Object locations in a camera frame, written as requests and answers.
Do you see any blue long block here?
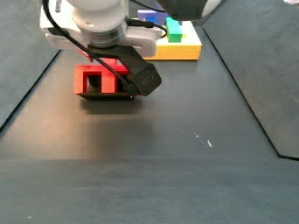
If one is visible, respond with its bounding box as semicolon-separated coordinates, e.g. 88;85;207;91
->
144;17;157;24

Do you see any purple cross-shaped block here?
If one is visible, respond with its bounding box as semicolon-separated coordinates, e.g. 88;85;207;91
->
137;10;168;25

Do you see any green long block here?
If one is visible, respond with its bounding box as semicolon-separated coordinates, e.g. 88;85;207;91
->
165;17;183;43

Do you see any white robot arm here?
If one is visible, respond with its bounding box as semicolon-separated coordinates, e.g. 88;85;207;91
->
40;0;223;57

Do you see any red E-shaped block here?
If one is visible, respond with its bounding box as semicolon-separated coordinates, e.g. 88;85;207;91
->
72;50;129;95

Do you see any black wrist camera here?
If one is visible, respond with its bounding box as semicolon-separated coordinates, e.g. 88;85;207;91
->
88;45;161;96

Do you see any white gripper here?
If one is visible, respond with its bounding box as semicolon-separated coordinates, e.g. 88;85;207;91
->
40;0;163;58

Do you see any yellow base board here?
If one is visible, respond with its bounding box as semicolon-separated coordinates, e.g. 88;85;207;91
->
148;21;201;60

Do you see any black camera cable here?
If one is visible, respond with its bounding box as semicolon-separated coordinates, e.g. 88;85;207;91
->
41;0;169;88

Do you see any black angle bracket holder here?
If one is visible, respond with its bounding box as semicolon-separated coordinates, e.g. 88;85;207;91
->
77;75;135;101

